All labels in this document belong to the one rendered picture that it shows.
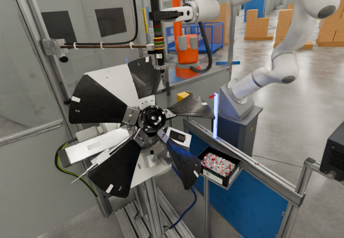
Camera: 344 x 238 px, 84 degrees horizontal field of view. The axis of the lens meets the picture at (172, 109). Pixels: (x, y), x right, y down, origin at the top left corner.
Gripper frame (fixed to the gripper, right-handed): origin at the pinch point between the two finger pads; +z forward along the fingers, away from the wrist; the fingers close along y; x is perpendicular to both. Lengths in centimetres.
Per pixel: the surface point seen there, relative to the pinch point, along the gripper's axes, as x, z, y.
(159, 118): -41.8, 6.8, -6.1
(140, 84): -31.3, 5.6, 14.3
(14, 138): -66, 76, 71
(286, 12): -42, -679, 313
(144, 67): -24.3, 0.3, 17.9
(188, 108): -44.9, -12.3, -2.8
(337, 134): -39, -32, -59
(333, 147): -42, -29, -60
